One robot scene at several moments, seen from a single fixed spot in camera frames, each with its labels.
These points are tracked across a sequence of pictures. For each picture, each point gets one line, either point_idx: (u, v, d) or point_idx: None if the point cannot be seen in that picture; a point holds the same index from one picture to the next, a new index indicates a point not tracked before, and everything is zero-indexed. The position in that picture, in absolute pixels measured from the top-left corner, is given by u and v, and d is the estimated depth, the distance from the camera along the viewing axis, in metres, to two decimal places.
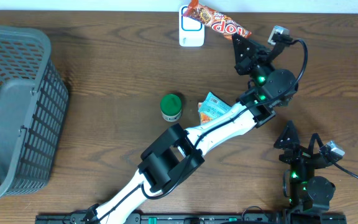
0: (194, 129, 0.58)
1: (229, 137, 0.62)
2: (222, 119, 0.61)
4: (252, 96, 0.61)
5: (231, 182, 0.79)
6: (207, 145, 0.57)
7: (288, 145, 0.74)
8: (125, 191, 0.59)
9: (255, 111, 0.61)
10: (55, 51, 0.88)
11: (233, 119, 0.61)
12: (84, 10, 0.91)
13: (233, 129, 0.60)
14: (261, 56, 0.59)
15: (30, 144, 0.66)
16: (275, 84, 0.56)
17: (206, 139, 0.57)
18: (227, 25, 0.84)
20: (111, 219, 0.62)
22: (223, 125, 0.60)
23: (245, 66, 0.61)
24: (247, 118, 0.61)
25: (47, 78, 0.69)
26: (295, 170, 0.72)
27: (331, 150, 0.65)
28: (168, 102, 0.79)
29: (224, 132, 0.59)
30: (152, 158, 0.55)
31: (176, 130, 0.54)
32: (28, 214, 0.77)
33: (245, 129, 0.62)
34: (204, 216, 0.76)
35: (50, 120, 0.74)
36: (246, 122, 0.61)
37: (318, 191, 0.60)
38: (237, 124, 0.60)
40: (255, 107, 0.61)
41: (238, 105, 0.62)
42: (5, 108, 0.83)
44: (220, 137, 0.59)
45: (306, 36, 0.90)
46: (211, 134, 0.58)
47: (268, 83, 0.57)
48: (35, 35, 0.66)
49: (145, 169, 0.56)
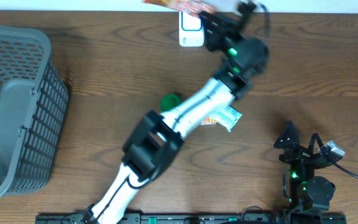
0: (170, 112, 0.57)
1: (208, 114, 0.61)
2: (198, 98, 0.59)
4: (225, 70, 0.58)
5: (231, 182, 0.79)
6: (186, 127, 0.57)
7: (288, 145, 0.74)
8: (115, 186, 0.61)
9: (230, 84, 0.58)
10: (55, 51, 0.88)
11: (210, 96, 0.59)
12: (84, 10, 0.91)
13: (211, 106, 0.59)
14: (229, 28, 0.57)
15: (30, 144, 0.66)
16: (245, 52, 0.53)
17: (183, 121, 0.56)
18: (191, 4, 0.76)
20: (108, 215, 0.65)
22: (200, 104, 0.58)
23: (215, 41, 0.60)
24: (223, 92, 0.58)
25: (46, 78, 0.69)
26: (295, 170, 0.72)
27: (331, 149, 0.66)
28: (168, 103, 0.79)
29: (201, 111, 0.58)
30: (133, 150, 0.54)
31: (151, 116, 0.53)
32: (28, 214, 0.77)
33: (224, 102, 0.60)
34: (204, 216, 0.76)
35: (50, 120, 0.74)
36: (223, 98, 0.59)
37: (317, 191, 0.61)
38: (214, 100, 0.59)
40: (231, 81, 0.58)
41: (214, 81, 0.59)
42: (5, 107, 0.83)
44: (198, 116, 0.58)
45: (305, 36, 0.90)
46: (188, 116, 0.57)
47: (237, 52, 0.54)
48: (35, 36, 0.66)
49: (128, 161, 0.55)
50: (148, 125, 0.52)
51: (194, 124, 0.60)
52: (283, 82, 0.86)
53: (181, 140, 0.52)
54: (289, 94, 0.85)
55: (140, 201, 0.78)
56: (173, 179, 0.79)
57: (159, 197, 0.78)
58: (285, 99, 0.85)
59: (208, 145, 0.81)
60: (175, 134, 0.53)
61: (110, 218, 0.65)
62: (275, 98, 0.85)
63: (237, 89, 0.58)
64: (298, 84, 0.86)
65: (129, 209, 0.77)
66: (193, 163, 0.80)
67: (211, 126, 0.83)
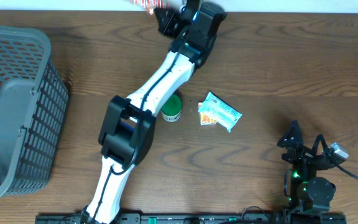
0: (135, 94, 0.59)
1: (174, 86, 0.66)
2: (161, 73, 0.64)
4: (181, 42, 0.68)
5: (231, 182, 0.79)
6: (155, 102, 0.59)
7: (291, 145, 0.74)
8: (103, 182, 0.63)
9: (189, 54, 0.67)
10: (55, 51, 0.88)
11: (170, 68, 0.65)
12: (84, 10, 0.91)
13: (174, 76, 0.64)
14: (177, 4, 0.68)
15: (29, 144, 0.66)
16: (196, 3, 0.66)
17: (150, 98, 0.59)
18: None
20: (103, 213, 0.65)
22: (164, 77, 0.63)
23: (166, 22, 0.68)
24: (182, 62, 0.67)
25: (46, 78, 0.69)
26: (297, 170, 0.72)
27: (335, 151, 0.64)
28: (168, 102, 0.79)
29: (167, 82, 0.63)
30: (110, 139, 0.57)
31: (117, 103, 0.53)
32: (28, 214, 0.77)
33: (186, 72, 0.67)
34: (204, 216, 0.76)
35: (50, 120, 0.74)
36: (184, 67, 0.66)
37: (318, 192, 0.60)
38: (177, 71, 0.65)
40: (189, 51, 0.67)
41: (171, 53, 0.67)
42: (5, 107, 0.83)
44: (165, 88, 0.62)
45: (306, 36, 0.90)
46: (155, 91, 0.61)
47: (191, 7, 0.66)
48: (35, 35, 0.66)
49: (109, 151, 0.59)
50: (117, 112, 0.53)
51: (163, 99, 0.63)
52: (283, 82, 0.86)
53: (153, 118, 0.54)
54: (289, 94, 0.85)
55: (140, 201, 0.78)
56: (173, 179, 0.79)
57: (159, 197, 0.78)
58: (285, 99, 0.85)
59: (207, 145, 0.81)
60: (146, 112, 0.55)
61: (105, 216, 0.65)
62: (275, 98, 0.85)
63: (199, 55, 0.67)
64: (298, 83, 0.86)
65: (129, 209, 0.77)
66: (193, 163, 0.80)
67: (211, 126, 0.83)
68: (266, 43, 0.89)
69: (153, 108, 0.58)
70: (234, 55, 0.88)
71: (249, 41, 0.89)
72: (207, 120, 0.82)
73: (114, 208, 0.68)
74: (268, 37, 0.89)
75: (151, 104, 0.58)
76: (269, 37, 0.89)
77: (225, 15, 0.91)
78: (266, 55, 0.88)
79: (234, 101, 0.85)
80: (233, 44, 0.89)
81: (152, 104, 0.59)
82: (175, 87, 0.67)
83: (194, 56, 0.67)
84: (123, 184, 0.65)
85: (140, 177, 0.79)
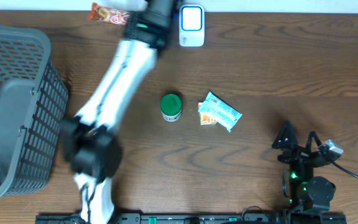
0: (88, 105, 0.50)
1: (133, 83, 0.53)
2: (115, 70, 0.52)
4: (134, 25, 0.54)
5: (231, 182, 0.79)
6: (110, 113, 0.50)
7: (286, 145, 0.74)
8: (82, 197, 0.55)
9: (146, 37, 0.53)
10: (54, 51, 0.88)
11: (125, 63, 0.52)
12: (83, 10, 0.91)
13: (132, 72, 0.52)
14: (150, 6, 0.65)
15: (30, 144, 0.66)
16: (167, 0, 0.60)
17: (104, 107, 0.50)
18: (122, 16, 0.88)
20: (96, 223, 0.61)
22: (117, 75, 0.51)
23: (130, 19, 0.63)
24: (138, 51, 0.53)
25: (46, 78, 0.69)
26: (294, 170, 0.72)
27: (330, 148, 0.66)
28: (168, 102, 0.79)
29: (123, 83, 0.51)
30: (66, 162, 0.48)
31: (64, 127, 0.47)
32: (28, 214, 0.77)
33: (148, 61, 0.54)
34: (204, 216, 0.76)
35: (50, 120, 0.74)
36: (142, 56, 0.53)
37: (318, 192, 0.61)
38: (134, 63, 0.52)
40: (146, 33, 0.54)
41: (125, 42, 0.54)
42: (4, 107, 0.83)
44: (122, 91, 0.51)
45: (305, 35, 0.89)
46: (107, 98, 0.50)
47: None
48: (35, 35, 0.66)
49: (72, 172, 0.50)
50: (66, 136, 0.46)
51: (122, 102, 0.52)
52: (283, 82, 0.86)
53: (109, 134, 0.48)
54: (289, 94, 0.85)
55: (140, 201, 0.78)
56: (173, 179, 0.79)
57: (159, 197, 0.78)
58: (285, 99, 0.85)
59: (207, 145, 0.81)
60: (100, 129, 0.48)
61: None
62: (275, 98, 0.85)
63: (159, 37, 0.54)
64: (298, 83, 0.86)
65: (129, 209, 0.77)
66: (193, 163, 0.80)
67: (211, 126, 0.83)
68: (266, 43, 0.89)
69: (109, 119, 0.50)
70: (234, 55, 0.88)
71: (249, 41, 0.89)
72: (207, 120, 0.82)
73: (108, 210, 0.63)
74: (268, 37, 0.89)
75: (109, 116, 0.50)
76: (269, 37, 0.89)
77: (225, 15, 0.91)
78: (266, 55, 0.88)
79: (234, 101, 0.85)
80: (233, 44, 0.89)
81: (110, 115, 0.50)
82: (137, 81, 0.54)
83: (151, 39, 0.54)
84: (105, 193, 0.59)
85: (140, 177, 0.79)
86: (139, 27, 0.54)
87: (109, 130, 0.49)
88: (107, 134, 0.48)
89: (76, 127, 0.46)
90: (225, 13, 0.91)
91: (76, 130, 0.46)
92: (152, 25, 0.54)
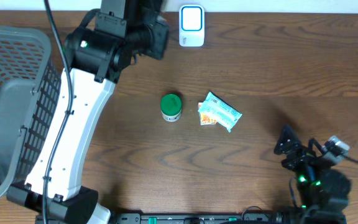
0: (37, 171, 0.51)
1: (84, 129, 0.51)
2: (60, 122, 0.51)
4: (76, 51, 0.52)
5: (231, 182, 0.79)
6: (64, 177, 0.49)
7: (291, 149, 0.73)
8: None
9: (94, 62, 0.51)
10: (54, 51, 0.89)
11: (69, 111, 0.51)
12: (83, 10, 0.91)
13: (79, 121, 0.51)
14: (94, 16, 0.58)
15: (29, 144, 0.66)
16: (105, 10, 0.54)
17: (53, 173, 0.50)
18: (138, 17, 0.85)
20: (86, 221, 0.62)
22: (63, 129, 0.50)
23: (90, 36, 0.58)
24: (82, 89, 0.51)
25: (47, 78, 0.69)
26: (302, 173, 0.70)
27: (335, 143, 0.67)
28: (168, 102, 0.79)
29: (73, 135, 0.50)
30: None
31: (17, 192, 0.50)
32: (28, 214, 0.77)
33: (99, 99, 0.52)
34: (204, 216, 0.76)
35: (50, 120, 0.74)
36: (92, 97, 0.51)
37: (334, 186, 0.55)
38: (81, 109, 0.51)
40: (97, 48, 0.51)
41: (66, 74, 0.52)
42: (5, 107, 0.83)
44: (73, 144, 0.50)
45: (305, 36, 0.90)
46: (59, 160, 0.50)
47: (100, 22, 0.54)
48: (35, 35, 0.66)
49: None
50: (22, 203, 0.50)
51: (77, 154, 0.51)
52: (283, 82, 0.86)
53: (58, 206, 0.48)
54: (289, 94, 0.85)
55: (140, 201, 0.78)
56: (173, 179, 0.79)
57: (159, 198, 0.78)
58: (285, 99, 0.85)
59: (207, 145, 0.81)
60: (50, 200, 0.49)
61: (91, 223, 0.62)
62: (275, 98, 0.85)
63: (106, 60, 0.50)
64: (298, 83, 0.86)
65: (129, 209, 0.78)
66: (193, 163, 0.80)
67: (211, 126, 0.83)
68: (266, 43, 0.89)
69: (65, 185, 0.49)
70: (234, 55, 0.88)
71: (249, 41, 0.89)
72: (207, 120, 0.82)
73: (102, 218, 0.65)
74: (268, 37, 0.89)
75: (63, 182, 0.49)
76: (269, 37, 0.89)
77: (225, 15, 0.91)
78: (266, 55, 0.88)
79: (234, 101, 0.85)
80: (233, 44, 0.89)
81: (64, 180, 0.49)
82: (89, 125, 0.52)
83: (105, 52, 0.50)
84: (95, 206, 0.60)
85: (140, 177, 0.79)
86: (86, 43, 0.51)
87: (61, 200, 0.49)
88: (59, 208, 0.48)
89: (28, 193, 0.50)
90: (225, 13, 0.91)
91: (28, 195, 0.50)
92: (104, 38, 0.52)
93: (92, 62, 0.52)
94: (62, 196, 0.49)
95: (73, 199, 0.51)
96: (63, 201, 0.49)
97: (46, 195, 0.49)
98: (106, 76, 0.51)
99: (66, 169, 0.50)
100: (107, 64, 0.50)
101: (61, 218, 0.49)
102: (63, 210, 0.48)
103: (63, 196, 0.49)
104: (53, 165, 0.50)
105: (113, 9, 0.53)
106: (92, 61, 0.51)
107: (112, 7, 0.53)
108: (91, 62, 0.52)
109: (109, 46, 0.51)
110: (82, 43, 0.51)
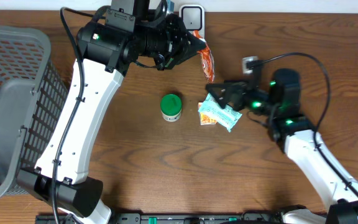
0: (46, 155, 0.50)
1: (94, 117, 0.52)
2: (71, 109, 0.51)
4: (86, 43, 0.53)
5: (231, 182, 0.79)
6: (73, 161, 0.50)
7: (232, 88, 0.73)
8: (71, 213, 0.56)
9: (104, 53, 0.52)
10: (54, 51, 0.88)
11: (80, 98, 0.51)
12: (83, 10, 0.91)
13: (89, 107, 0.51)
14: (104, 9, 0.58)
15: (29, 144, 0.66)
16: (114, 6, 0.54)
17: (63, 157, 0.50)
18: None
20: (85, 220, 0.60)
22: (74, 116, 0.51)
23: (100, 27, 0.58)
24: (93, 78, 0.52)
25: (46, 78, 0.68)
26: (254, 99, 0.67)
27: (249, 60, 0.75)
28: (168, 102, 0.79)
29: (82, 122, 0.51)
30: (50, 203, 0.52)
31: (26, 176, 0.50)
32: (28, 214, 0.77)
33: (109, 88, 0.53)
34: (204, 216, 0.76)
35: (49, 119, 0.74)
36: (102, 84, 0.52)
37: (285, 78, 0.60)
38: (92, 98, 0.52)
40: (108, 41, 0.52)
41: (76, 64, 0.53)
42: (5, 107, 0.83)
44: (83, 130, 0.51)
45: (306, 35, 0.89)
46: (69, 145, 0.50)
47: (109, 15, 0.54)
48: (35, 35, 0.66)
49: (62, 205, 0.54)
50: (30, 187, 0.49)
51: (86, 142, 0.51)
52: None
53: (67, 188, 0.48)
54: None
55: (140, 200, 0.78)
56: (173, 179, 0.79)
57: (160, 197, 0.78)
58: None
59: (208, 145, 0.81)
60: (58, 184, 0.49)
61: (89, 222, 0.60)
62: None
63: (117, 52, 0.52)
64: None
65: (129, 209, 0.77)
66: (193, 163, 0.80)
67: (211, 126, 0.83)
68: (266, 43, 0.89)
69: (74, 168, 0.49)
70: (233, 54, 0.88)
71: (249, 41, 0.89)
72: (207, 120, 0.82)
73: (104, 217, 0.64)
74: (268, 37, 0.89)
75: (72, 166, 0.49)
76: (269, 37, 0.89)
77: (226, 15, 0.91)
78: (266, 55, 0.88)
79: None
80: (233, 44, 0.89)
81: (73, 163, 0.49)
82: (97, 114, 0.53)
83: (116, 45, 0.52)
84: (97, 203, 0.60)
85: (140, 177, 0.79)
86: (98, 36, 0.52)
87: (70, 184, 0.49)
88: (67, 191, 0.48)
89: (37, 177, 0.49)
90: (225, 13, 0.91)
91: (37, 180, 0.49)
92: (114, 32, 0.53)
93: (102, 54, 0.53)
94: (71, 180, 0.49)
95: (80, 183, 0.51)
96: (71, 184, 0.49)
97: (56, 179, 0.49)
98: (116, 66, 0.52)
99: (76, 154, 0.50)
100: (117, 56, 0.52)
101: (69, 201, 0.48)
102: (73, 193, 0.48)
103: (72, 180, 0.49)
104: (63, 150, 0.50)
105: (122, 5, 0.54)
106: (103, 53, 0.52)
107: (122, 4, 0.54)
108: (101, 53, 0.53)
109: (120, 39, 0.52)
110: (94, 35, 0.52)
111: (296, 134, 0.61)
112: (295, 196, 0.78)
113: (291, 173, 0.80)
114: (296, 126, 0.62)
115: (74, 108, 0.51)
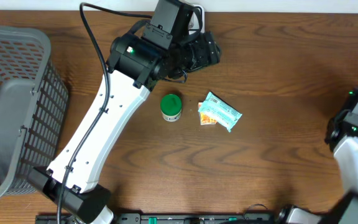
0: (63, 160, 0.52)
1: (114, 129, 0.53)
2: (93, 119, 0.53)
4: (120, 56, 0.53)
5: (231, 182, 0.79)
6: (86, 170, 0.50)
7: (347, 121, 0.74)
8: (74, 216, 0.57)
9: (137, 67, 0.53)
10: (53, 51, 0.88)
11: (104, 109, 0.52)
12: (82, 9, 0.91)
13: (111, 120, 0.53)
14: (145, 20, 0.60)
15: (30, 144, 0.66)
16: (156, 21, 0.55)
17: (76, 164, 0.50)
18: None
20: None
22: (96, 125, 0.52)
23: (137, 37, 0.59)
24: (118, 89, 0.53)
25: (46, 78, 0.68)
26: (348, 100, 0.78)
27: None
28: (168, 102, 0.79)
29: (103, 134, 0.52)
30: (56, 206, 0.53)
31: (38, 176, 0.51)
32: (27, 214, 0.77)
33: (133, 103, 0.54)
34: (204, 216, 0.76)
35: (50, 121, 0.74)
36: (127, 96, 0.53)
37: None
38: (116, 110, 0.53)
40: (141, 56, 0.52)
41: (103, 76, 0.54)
42: (5, 107, 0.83)
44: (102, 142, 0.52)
45: (305, 35, 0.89)
46: (84, 154, 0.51)
47: (148, 30, 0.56)
48: (34, 35, 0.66)
49: None
50: (39, 188, 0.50)
51: (101, 153, 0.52)
52: (283, 82, 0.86)
53: (74, 196, 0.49)
54: (289, 94, 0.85)
55: (140, 201, 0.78)
56: (173, 179, 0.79)
57: (159, 197, 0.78)
58: (285, 99, 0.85)
59: (207, 145, 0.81)
60: (67, 190, 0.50)
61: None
62: (275, 98, 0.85)
63: (148, 69, 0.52)
64: (298, 84, 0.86)
65: (130, 209, 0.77)
66: (193, 163, 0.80)
67: (211, 126, 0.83)
68: (266, 43, 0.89)
69: (85, 178, 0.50)
70: (233, 54, 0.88)
71: (249, 41, 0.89)
72: (207, 120, 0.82)
73: (105, 220, 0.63)
74: (268, 37, 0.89)
75: (82, 175, 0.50)
76: (268, 37, 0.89)
77: (226, 15, 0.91)
78: (266, 55, 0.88)
79: (234, 100, 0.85)
80: (233, 44, 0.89)
81: (85, 173, 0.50)
82: (118, 127, 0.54)
83: (148, 61, 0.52)
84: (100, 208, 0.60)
85: (140, 177, 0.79)
86: (132, 50, 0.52)
87: (78, 192, 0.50)
88: (74, 199, 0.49)
89: (48, 180, 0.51)
90: (225, 13, 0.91)
91: (48, 182, 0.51)
92: (148, 47, 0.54)
93: (133, 68, 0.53)
94: (79, 188, 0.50)
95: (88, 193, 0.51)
96: (79, 193, 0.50)
97: (65, 185, 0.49)
98: (144, 83, 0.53)
99: (89, 163, 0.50)
100: (148, 73, 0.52)
101: (73, 209, 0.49)
102: (79, 201, 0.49)
103: (81, 189, 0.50)
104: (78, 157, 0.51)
105: (161, 22, 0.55)
106: (135, 68, 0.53)
107: (161, 20, 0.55)
108: (132, 67, 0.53)
109: (153, 56, 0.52)
110: (128, 48, 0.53)
111: (349, 138, 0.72)
112: (295, 197, 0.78)
113: (290, 173, 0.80)
114: None
115: (96, 118, 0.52)
